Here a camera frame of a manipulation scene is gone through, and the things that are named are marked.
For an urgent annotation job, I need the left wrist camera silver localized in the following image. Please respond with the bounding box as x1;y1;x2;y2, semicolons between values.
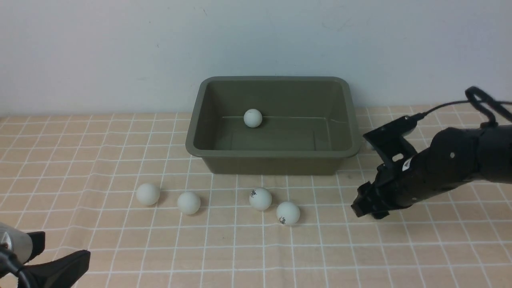
0;222;33;264

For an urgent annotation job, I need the olive green plastic bin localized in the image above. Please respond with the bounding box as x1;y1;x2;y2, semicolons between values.
185;76;362;175

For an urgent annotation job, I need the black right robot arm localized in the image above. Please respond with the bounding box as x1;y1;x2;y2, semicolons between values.
351;125;511;219

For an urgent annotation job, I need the white ping-pong ball front logo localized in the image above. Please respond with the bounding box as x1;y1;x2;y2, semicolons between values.
276;201;300;225

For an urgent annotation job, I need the checkered peach tablecloth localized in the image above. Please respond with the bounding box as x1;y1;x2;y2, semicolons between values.
0;112;512;288

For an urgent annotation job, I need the white ping-pong ball logo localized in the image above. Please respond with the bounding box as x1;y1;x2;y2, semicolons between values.
243;109;263;128
249;187;272;211
276;201;300;225

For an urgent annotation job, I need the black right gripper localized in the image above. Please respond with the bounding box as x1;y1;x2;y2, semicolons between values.
351;152;460;220

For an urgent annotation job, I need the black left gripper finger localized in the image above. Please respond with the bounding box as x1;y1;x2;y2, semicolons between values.
27;231;46;262
23;250;91;288

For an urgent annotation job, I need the black right camera cable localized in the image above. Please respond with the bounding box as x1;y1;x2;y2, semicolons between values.
412;86;512;124

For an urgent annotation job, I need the white ping-pong ball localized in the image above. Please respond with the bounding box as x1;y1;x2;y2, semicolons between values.
177;191;201;215
135;183;160;206

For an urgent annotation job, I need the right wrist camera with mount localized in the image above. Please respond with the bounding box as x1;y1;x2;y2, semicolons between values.
363;116;417;168

